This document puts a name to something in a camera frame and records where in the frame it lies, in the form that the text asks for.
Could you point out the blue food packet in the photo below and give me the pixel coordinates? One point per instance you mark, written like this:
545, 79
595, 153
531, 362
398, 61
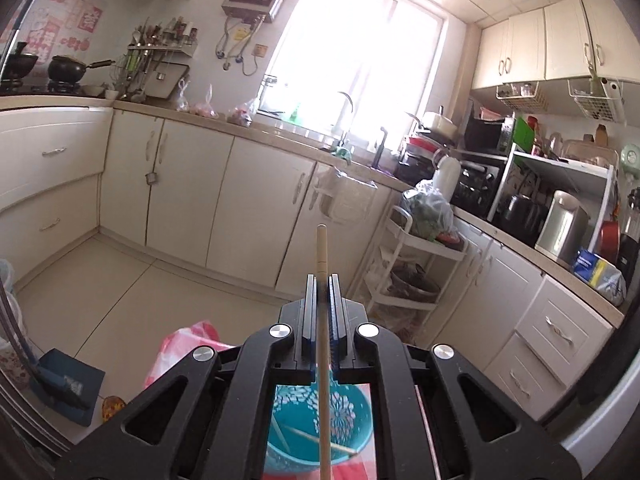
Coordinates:
590, 267

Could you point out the blue dustpan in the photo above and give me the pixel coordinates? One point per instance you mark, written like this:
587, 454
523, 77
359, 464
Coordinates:
65, 375

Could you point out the white countertop shelf rack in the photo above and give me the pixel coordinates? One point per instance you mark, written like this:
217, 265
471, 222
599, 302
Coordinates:
560, 165

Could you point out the plastic bag of food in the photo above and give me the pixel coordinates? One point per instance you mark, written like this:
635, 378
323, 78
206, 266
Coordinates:
205, 105
183, 97
242, 115

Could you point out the cream upper kitchen cabinets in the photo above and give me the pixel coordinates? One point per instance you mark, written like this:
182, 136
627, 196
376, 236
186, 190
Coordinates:
525, 45

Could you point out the pink checkered plastic tablecloth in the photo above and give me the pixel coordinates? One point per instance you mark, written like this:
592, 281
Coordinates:
175, 355

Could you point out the plastic bag of vegetables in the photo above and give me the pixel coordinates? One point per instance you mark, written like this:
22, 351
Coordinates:
430, 210

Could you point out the pot with lid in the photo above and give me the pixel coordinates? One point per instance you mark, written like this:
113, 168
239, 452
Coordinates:
415, 285

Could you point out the black kettle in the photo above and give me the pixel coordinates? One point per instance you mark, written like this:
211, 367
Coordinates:
522, 217

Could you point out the blue perforated basket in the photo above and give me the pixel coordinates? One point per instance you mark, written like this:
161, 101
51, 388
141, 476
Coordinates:
305, 460

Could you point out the green cutting board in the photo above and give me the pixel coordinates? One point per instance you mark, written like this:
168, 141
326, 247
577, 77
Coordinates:
524, 135

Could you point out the red pan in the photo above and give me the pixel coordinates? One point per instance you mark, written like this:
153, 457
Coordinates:
610, 237

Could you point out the white trolley cart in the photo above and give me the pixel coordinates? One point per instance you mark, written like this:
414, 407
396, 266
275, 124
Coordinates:
425, 248

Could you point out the black blender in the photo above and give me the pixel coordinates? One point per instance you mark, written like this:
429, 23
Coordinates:
629, 245

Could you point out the silver electric thermos pot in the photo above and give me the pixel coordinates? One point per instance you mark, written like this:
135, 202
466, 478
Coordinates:
560, 225

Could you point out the white plastic hanging bin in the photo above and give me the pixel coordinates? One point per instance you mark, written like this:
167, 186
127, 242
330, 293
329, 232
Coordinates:
345, 200

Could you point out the wall utensil rack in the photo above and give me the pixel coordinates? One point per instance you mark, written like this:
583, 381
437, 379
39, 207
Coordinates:
150, 47

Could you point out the white jug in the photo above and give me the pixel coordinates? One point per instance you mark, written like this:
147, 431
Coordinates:
446, 177

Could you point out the white appliance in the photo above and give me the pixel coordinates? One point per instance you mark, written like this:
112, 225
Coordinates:
605, 420

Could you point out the small orange floor object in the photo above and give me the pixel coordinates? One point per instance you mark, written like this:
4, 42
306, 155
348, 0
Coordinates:
112, 406

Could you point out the clear storage container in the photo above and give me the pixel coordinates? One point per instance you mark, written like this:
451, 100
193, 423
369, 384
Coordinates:
590, 152

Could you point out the wooden chopstick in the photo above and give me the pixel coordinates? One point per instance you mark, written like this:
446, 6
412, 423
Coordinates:
281, 436
322, 255
340, 449

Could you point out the dark hanging tray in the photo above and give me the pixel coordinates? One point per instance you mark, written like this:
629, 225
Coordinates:
170, 80

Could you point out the white bowl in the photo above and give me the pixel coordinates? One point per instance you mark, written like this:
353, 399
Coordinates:
93, 91

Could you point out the pink wall stickers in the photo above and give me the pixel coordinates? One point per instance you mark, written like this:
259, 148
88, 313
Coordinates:
55, 15

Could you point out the gas stove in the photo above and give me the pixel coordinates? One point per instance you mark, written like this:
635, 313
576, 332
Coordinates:
50, 89

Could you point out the black toaster oven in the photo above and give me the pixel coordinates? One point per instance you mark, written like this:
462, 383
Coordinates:
475, 185

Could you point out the dark curved tap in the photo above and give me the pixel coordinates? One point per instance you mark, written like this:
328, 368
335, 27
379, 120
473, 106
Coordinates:
380, 147

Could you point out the cream kitchen cabinets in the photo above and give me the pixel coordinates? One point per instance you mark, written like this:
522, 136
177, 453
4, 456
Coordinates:
190, 185
525, 45

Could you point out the black wok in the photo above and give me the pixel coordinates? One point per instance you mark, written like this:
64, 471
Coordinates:
65, 67

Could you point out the black cooking pot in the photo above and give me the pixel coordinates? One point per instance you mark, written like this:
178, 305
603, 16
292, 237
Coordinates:
20, 62

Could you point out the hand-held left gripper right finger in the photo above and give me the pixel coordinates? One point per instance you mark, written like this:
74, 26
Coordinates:
336, 320

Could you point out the stacked cooking pots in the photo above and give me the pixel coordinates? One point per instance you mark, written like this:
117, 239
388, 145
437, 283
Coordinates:
425, 152

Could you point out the chrome sink faucet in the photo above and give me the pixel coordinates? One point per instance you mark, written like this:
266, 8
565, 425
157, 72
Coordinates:
341, 127

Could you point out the cream lower kitchen cabinets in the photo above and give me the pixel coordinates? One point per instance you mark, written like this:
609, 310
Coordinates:
190, 185

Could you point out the kitchen window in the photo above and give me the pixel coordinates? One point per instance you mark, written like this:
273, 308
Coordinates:
350, 50

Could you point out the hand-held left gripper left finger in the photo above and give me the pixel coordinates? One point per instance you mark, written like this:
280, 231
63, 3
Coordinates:
310, 320

